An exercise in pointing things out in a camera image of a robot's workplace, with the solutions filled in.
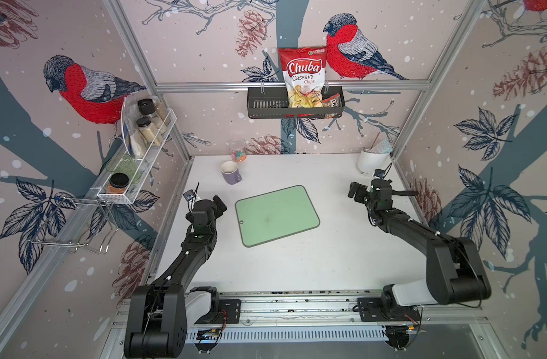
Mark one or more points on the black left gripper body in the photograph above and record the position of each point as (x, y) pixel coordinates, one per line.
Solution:
(216, 212)

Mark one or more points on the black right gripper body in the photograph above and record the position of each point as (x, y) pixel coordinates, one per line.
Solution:
(361, 195)

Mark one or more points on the green cutting board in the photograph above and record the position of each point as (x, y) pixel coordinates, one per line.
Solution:
(275, 215)

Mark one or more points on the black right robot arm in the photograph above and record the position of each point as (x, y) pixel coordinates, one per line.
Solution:
(454, 269)

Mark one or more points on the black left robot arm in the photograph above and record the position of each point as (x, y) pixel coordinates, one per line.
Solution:
(161, 313)

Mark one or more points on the white utensil holder cup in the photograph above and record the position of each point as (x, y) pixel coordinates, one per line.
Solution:
(372, 158)

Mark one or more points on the purple mug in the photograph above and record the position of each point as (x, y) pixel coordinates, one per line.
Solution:
(230, 172)

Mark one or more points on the clear cup with candies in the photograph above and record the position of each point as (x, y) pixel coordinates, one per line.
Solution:
(237, 148)

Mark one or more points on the short jar with black lid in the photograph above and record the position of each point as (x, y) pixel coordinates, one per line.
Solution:
(118, 183)

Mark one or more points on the green glass bowl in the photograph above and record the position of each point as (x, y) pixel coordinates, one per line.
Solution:
(126, 164)

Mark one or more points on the black-lid spice jar front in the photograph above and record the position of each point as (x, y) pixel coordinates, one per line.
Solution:
(149, 131)

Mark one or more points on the black-lid spice jar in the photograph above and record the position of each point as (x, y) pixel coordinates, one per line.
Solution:
(148, 109)
(149, 131)

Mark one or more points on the small dark snack packet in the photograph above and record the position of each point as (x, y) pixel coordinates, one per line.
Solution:
(332, 102)

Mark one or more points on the black-lid spice jar rear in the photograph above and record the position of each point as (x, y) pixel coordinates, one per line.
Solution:
(148, 109)

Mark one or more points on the red Chuba cassava chips bag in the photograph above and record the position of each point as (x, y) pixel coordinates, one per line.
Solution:
(304, 72)

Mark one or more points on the clear acrylic wall shelf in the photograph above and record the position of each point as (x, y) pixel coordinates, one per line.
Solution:
(135, 145)

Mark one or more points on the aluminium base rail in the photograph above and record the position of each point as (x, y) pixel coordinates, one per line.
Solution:
(261, 309)

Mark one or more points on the black wire wall basket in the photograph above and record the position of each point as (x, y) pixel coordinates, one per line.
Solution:
(278, 102)

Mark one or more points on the chrome wire wall rack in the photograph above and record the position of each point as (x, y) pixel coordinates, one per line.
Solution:
(90, 228)

